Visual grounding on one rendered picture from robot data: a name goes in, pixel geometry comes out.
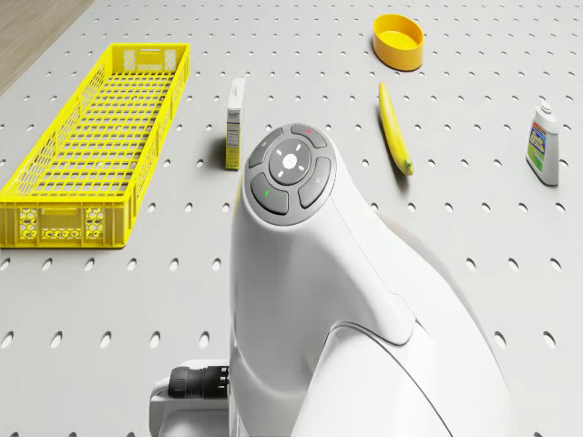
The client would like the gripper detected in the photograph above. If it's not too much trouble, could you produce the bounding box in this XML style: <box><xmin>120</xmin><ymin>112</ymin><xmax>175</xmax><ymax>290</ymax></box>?
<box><xmin>148</xmin><ymin>358</ymin><xmax>231</xmax><ymax>437</ymax></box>

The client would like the yellow basket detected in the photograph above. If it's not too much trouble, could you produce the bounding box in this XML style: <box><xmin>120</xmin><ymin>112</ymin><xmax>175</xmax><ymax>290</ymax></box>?
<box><xmin>0</xmin><ymin>42</ymin><xmax>192</xmax><ymax>250</ymax></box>

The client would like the yellow carton box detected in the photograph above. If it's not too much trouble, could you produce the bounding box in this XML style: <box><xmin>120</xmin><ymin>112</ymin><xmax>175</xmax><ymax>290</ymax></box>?
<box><xmin>224</xmin><ymin>76</ymin><xmax>248</xmax><ymax>172</ymax></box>

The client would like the banana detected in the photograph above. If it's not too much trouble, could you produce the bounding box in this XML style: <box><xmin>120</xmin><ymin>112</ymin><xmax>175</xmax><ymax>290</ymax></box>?
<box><xmin>377</xmin><ymin>81</ymin><xmax>415</xmax><ymax>178</ymax></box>

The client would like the yellow bowl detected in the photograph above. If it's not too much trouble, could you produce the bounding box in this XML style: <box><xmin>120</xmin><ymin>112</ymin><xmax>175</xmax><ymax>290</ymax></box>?
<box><xmin>372</xmin><ymin>13</ymin><xmax>425</xmax><ymax>73</ymax></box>

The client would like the small white bottle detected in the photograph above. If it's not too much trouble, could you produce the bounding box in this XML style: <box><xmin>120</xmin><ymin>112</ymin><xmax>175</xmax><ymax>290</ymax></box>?
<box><xmin>524</xmin><ymin>102</ymin><xmax>560</xmax><ymax>188</ymax></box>

